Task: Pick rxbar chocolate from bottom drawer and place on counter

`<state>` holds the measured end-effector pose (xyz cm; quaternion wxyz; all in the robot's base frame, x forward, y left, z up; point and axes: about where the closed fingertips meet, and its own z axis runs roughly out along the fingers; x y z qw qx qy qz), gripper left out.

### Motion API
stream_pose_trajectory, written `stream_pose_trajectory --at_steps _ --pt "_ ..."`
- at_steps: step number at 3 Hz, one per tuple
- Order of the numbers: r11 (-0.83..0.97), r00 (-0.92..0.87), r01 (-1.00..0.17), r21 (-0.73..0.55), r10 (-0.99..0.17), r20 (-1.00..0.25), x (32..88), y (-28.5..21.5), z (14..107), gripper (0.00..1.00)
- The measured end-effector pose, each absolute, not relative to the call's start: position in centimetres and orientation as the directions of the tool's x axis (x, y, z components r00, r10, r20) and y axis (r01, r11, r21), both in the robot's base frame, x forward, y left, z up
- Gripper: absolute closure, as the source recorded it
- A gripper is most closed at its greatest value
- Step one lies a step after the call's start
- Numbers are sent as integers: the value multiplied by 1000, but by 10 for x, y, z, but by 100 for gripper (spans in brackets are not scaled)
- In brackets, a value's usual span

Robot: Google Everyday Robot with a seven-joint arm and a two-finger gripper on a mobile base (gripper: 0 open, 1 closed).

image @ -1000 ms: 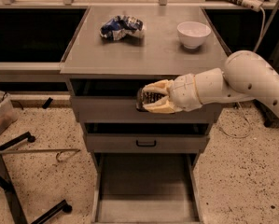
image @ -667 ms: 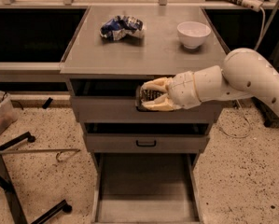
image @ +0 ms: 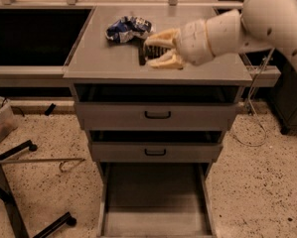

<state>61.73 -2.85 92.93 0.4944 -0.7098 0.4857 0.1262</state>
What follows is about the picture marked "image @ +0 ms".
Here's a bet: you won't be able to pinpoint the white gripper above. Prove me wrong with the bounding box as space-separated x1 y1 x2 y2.
144 20 215 69

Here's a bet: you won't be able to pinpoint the black rxbar chocolate bar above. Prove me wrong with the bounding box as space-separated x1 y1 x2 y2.
138 40 168 65

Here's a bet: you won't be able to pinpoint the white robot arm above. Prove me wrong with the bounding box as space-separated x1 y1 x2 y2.
144 0 297 73

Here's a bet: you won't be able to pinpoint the grey drawer cabinet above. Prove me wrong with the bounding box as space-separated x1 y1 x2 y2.
64 5 254 238

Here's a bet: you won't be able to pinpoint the top grey drawer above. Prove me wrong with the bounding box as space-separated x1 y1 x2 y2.
74 83 236 131

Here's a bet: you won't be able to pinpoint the middle grey drawer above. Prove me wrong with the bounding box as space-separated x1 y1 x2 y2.
88 131 223 163

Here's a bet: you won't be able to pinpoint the bottom grey open drawer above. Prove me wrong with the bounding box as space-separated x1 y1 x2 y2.
96 163 217 238

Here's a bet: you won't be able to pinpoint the crumpled blue chip bag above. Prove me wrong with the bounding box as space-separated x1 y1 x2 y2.
105 16 154 44

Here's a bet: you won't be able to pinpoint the dark cabinet at right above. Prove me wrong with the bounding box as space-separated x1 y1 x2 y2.
268 61 297 135

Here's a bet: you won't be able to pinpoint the small black floor block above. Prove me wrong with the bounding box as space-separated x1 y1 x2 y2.
45 103 56 116

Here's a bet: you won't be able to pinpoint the metal rod with hook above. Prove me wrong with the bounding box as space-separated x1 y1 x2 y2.
0 158 85 172

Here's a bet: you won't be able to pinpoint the clear plastic storage bin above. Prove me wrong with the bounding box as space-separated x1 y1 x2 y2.
0 101 18 143

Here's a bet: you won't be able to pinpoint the black stand base legs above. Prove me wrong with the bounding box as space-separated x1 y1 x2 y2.
0 140 76 238

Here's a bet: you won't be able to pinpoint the white power cable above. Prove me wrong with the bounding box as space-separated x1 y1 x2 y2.
232 48 276 148

